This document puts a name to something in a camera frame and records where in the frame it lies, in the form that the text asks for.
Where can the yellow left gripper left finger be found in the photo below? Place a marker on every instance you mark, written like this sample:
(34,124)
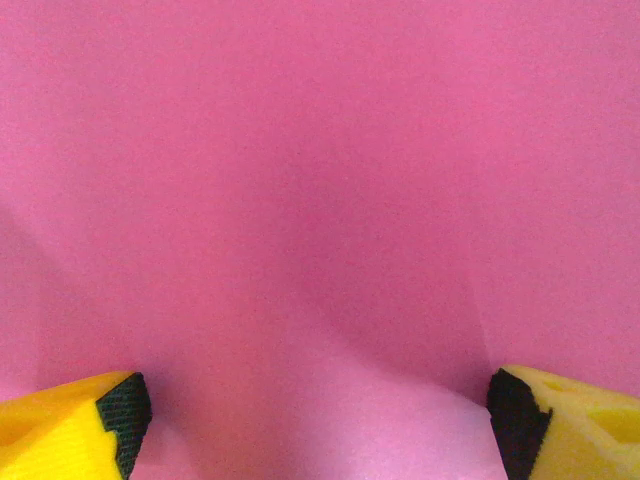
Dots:
(50,440)

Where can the pink paper sheet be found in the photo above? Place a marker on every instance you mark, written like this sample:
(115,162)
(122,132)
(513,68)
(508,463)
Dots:
(320,175)

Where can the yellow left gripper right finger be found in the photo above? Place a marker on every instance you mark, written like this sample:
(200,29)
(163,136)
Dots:
(575,440)

